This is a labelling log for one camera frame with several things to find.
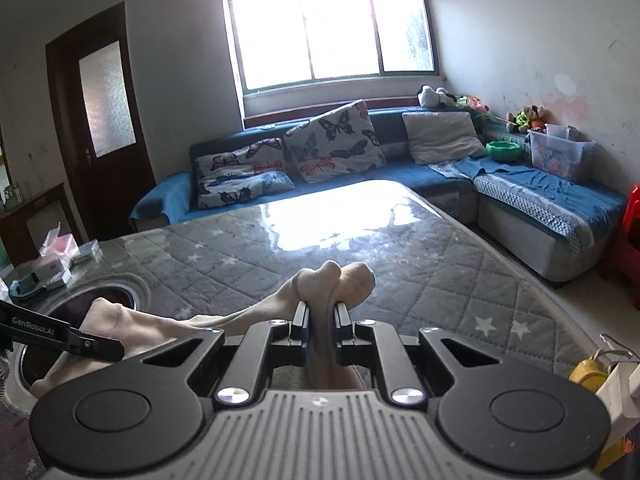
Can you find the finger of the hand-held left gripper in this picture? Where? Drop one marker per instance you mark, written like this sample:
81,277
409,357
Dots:
97,347

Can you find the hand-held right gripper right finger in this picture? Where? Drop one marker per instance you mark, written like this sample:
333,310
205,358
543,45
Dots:
342,332

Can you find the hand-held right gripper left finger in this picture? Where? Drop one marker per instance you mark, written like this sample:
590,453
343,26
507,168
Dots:
300,330

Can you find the cream garment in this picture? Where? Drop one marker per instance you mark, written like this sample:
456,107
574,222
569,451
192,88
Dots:
150,330

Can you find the white box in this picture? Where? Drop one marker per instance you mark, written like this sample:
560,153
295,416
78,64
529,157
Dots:
55,272

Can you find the round built-in table cooker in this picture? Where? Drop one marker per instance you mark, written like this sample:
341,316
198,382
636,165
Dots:
117,292

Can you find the pink box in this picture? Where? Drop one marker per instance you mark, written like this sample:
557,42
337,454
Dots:
62,245

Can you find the small clear box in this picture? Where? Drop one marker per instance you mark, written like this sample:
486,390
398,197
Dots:
87,252

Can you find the dark wooden cabinet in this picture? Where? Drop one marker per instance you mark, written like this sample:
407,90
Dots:
35,220

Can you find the flat butterfly print pillow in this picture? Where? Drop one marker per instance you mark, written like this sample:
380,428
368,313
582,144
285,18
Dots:
235,180

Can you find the dark wooden glass-panel door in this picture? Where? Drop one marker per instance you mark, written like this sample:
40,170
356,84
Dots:
125,185

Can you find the large butterfly print pillow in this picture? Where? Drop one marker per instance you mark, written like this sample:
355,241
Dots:
335,140

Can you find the blue corner sofa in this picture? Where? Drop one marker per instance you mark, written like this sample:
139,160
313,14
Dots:
395,125

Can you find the plain grey pillow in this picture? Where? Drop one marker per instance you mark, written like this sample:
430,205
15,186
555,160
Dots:
440,135

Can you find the green bowl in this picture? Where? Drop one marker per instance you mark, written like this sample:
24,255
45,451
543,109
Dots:
502,152

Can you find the blue sofa blanket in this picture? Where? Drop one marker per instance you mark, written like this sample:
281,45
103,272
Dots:
540,185

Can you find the yellow round object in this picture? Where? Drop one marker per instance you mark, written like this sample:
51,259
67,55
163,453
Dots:
587,377

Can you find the white black plush toy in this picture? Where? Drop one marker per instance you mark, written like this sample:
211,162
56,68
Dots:
430,96

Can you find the pink green plush toy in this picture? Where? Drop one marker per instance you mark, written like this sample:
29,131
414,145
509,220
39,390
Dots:
472,104

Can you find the clear plastic storage box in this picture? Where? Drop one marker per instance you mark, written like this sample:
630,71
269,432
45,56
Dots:
555,157

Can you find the brown plush bear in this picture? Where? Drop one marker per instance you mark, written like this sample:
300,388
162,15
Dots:
536,117

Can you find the red plastic stool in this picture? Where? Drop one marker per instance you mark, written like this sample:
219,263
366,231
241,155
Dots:
630,240

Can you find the window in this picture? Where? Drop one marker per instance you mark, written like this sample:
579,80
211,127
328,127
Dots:
330,25

